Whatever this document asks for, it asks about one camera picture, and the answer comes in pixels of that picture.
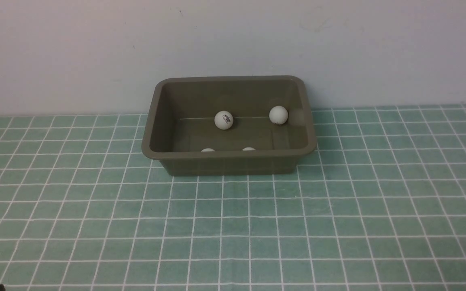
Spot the olive green plastic bin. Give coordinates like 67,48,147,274
141,76,318,176

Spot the white ping-pong ball with print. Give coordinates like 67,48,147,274
214,110,234,130

